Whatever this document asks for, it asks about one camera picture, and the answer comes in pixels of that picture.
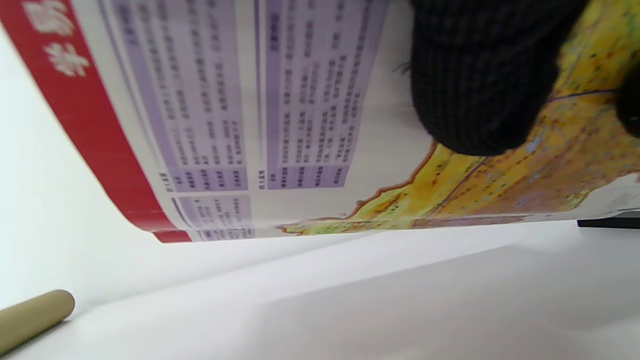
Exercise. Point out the person's left hand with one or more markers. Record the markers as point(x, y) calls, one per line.
point(485, 75)

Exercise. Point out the black paperweight bar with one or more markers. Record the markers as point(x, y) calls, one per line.
point(610, 222)

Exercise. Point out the colourful paper map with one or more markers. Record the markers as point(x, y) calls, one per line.
point(200, 100)

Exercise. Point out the brown cardboard mailing tube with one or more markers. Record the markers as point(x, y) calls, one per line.
point(35, 317)

